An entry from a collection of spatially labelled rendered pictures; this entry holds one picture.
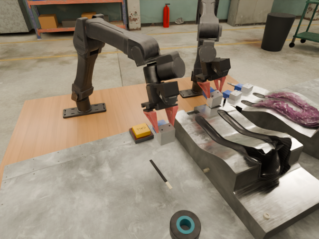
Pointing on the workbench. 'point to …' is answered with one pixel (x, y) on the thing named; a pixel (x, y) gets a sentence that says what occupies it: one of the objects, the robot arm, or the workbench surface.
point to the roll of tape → (174, 223)
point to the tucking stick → (161, 174)
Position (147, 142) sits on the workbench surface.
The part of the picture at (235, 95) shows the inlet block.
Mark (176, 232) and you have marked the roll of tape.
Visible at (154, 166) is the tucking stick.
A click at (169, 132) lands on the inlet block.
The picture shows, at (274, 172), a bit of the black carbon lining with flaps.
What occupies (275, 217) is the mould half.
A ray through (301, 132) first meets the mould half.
